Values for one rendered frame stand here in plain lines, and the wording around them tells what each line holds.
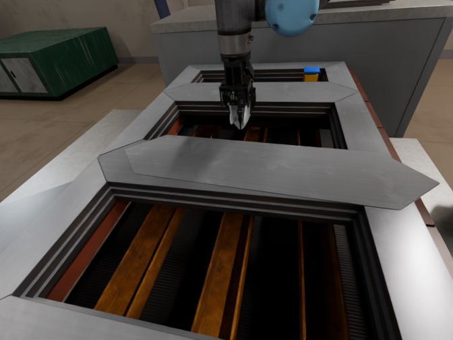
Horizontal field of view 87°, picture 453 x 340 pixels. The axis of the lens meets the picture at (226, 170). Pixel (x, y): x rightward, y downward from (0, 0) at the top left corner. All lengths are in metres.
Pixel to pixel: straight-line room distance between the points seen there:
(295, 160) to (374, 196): 0.18
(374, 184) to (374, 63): 0.86
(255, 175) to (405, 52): 1.00
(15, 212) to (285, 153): 0.72
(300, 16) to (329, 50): 0.88
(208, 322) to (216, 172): 0.31
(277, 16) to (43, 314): 0.56
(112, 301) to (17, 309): 0.20
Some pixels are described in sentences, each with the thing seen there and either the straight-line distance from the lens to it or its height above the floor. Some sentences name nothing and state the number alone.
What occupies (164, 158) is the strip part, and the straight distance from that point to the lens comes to 0.64.
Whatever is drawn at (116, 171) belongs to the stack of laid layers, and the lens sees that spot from 0.66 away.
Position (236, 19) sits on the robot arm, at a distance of 0.57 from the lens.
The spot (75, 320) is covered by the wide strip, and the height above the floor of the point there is 0.87.
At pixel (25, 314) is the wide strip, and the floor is 0.87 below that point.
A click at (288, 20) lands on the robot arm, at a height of 1.16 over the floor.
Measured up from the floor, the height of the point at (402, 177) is 0.87.
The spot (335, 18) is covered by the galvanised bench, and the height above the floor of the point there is 1.03.
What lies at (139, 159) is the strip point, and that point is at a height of 0.87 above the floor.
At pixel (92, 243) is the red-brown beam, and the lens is 0.64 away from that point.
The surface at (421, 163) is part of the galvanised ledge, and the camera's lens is 1.02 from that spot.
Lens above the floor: 1.23
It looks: 40 degrees down
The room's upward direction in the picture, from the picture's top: 6 degrees counter-clockwise
